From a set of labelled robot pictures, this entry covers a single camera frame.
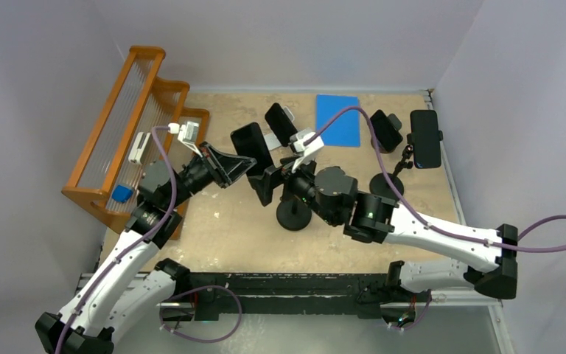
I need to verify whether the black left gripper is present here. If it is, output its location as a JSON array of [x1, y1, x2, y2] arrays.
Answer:
[[165, 141, 255, 209]]

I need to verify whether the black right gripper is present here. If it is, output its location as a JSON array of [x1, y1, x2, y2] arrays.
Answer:
[[249, 153, 339, 226]]

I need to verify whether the black smartphone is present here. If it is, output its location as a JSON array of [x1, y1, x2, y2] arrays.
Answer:
[[230, 122, 273, 177]]

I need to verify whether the black round-base phone stand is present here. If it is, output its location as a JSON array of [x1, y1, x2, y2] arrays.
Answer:
[[276, 156, 313, 232]]

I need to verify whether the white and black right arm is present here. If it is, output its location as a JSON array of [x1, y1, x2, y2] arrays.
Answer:
[[248, 166, 518, 300]]

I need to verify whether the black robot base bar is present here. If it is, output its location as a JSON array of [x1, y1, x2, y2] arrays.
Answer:
[[171, 272, 430, 322]]

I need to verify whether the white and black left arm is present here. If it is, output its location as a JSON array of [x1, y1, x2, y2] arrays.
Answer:
[[35, 142, 256, 353]]

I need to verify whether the white folding phone stand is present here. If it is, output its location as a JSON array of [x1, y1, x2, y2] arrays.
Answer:
[[263, 105, 308, 152]]

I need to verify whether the black phone on white stand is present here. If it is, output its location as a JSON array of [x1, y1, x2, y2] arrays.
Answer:
[[264, 103, 299, 148]]

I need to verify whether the black tall phone stand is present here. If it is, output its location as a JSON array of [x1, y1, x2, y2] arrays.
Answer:
[[369, 131, 444, 200]]

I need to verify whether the black phone on small stand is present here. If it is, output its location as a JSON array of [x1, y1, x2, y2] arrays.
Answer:
[[369, 109, 404, 153]]

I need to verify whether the white device on rack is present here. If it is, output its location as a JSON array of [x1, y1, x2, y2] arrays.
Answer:
[[127, 132, 152, 165]]

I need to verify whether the orange wooden rack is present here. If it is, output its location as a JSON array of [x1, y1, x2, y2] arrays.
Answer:
[[62, 46, 210, 233]]

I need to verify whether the blue rectangular mat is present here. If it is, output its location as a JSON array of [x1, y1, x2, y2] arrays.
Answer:
[[315, 94, 362, 148]]

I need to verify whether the blue object on rack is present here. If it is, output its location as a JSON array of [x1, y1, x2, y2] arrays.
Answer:
[[111, 184, 134, 204]]

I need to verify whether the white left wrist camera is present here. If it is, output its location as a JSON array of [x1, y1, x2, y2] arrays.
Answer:
[[167, 120, 202, 156]]

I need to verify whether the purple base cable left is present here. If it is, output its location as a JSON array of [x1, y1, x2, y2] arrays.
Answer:
[[158, 285, 242, 344]]

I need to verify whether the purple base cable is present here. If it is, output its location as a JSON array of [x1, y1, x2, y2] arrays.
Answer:
[[158, 285, 242, 344], [385, 295, 433, 333]]

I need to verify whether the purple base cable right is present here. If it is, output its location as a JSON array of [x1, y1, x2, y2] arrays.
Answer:
[[385, 295, 433, 333]]

